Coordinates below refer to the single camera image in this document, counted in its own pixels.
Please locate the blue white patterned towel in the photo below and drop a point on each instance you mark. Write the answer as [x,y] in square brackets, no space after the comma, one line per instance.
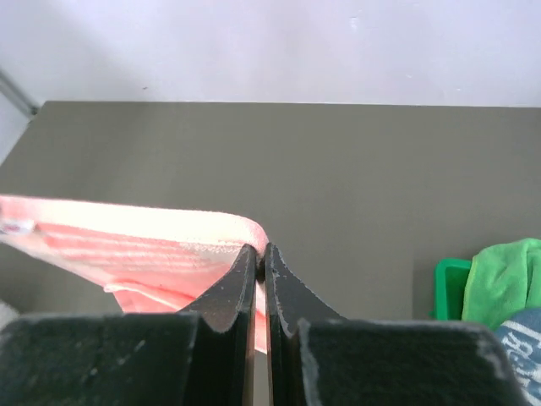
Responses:
[520,338]

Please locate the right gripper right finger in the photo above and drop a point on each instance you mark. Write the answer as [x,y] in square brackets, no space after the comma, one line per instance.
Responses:
[318,357]

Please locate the pink bunny towel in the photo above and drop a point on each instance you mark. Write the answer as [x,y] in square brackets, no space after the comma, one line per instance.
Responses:
[152,260]

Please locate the left aluminium frame post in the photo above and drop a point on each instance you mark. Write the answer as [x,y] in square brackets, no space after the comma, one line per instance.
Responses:
[17,97]

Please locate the green plastic bin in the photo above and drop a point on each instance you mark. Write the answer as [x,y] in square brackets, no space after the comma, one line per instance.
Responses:
[450,279]

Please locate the green towel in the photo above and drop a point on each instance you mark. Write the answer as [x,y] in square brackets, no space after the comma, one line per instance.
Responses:
[503,280]

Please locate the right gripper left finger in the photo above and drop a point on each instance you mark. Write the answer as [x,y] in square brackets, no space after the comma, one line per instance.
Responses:
[202,355]

